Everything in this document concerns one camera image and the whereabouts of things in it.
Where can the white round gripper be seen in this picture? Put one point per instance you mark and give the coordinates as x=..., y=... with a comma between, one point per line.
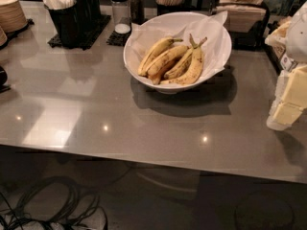
x=297, y=38

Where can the yellow banana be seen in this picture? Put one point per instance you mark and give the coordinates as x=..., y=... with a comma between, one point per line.
x=158, y=63
x=158, y=48

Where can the right spotted banana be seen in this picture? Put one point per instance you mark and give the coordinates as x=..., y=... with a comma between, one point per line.
x=194, y=69

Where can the white ceramic bowl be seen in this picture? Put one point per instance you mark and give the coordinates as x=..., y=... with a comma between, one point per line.
x=160, y=23

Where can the small lower orange banana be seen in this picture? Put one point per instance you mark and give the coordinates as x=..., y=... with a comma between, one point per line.
x=156, y=78

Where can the sachet display box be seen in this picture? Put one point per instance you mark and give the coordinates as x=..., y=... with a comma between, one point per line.
x=275, y=45

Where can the small black mat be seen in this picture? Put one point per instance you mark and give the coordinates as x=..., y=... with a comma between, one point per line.
x=116, y=39

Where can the dark pepper shaker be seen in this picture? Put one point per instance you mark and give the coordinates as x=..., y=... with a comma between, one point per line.
x=137, y=14

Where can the clear sugar shaker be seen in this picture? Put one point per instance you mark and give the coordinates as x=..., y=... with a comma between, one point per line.
x=121, y=17

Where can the rear black cutlery holder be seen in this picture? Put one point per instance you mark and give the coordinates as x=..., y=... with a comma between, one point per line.
x=88, y=11

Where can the black cutlery holder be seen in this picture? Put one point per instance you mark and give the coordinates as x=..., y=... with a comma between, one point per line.
x=88, y=11
x=66, y=24

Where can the front black cutlery holder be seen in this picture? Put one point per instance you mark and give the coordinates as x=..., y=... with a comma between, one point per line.
x=66, y=24

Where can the black rubber mat left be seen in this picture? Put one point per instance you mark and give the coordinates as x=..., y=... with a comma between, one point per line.
x=87, y=39

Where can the black object left edge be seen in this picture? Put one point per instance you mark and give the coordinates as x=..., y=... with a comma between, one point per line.
x=3, y=80

